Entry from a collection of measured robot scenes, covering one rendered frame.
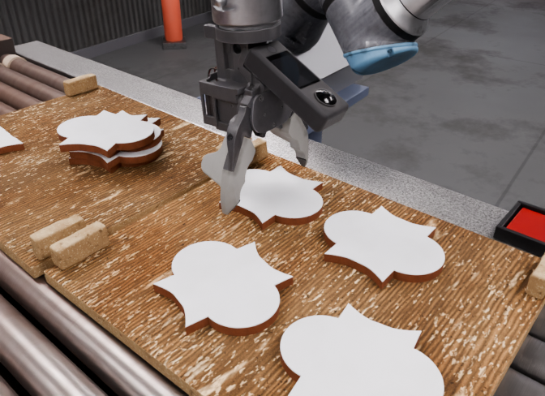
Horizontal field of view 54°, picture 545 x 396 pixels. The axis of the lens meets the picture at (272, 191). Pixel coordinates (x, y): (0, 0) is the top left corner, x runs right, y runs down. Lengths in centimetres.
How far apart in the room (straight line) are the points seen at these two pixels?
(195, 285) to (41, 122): 50
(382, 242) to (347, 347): 16
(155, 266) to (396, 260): 25
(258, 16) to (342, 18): 40
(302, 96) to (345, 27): 42
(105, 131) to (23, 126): 21
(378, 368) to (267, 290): 13
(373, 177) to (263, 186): 18
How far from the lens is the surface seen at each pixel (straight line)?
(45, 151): 84
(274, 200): 64
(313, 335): 48
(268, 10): 57
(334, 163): 79
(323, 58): 114
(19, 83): 121
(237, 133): 57
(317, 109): 54
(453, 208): 72
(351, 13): 94
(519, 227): 69
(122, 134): 75
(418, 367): 47
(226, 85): 60
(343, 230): 60
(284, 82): 55
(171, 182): 71
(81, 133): 77
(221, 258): 55
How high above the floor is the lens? 129
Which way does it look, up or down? 32 degrees down
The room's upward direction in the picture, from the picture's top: straight up
